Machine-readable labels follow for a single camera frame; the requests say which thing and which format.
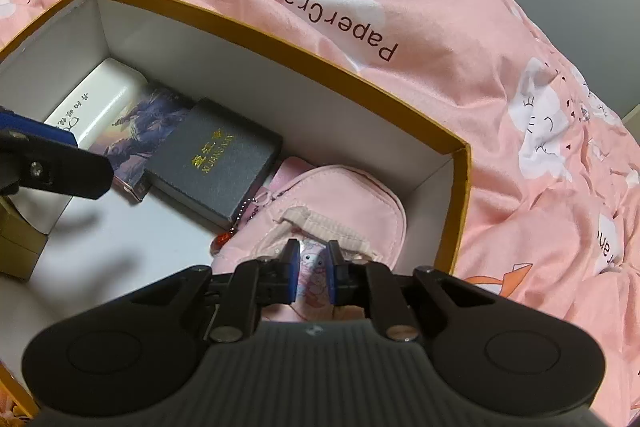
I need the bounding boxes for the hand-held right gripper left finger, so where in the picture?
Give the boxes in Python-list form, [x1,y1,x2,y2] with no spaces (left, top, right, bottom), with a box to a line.
[117,238,302,343]

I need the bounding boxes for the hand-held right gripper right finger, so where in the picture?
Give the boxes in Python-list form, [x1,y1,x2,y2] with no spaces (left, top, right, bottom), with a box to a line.
[326,240,506,343]

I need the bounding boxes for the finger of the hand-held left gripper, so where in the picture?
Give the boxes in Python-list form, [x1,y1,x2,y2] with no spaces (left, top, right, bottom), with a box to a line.
[0,107,113,200]

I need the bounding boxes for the pink fabric pouch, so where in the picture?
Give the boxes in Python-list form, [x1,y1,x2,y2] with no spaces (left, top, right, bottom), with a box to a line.
[210,157,407,323]

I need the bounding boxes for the orange rimmed cardboard box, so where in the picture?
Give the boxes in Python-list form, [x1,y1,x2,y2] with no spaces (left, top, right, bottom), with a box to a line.
[0,0,473,423]

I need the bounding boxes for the white rectangular box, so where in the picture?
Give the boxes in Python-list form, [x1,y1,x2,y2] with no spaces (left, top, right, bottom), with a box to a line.
[42,59,148,152]

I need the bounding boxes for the purple illustrated box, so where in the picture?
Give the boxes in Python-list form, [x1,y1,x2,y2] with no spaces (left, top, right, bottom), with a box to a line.
[87,82,193,202]

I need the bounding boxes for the small tan box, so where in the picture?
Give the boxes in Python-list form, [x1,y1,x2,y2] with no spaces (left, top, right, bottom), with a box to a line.
[0,196,49,282]

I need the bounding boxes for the black box with gold print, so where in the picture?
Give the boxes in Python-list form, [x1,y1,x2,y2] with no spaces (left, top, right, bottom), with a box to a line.
[144,98,283,229]

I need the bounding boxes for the pink printed blanket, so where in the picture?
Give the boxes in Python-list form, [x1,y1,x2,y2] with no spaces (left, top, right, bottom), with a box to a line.
[0,0,640,388]

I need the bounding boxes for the red charm ball chain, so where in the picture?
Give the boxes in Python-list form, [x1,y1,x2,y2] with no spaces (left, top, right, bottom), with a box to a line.
[210,193,273,255]

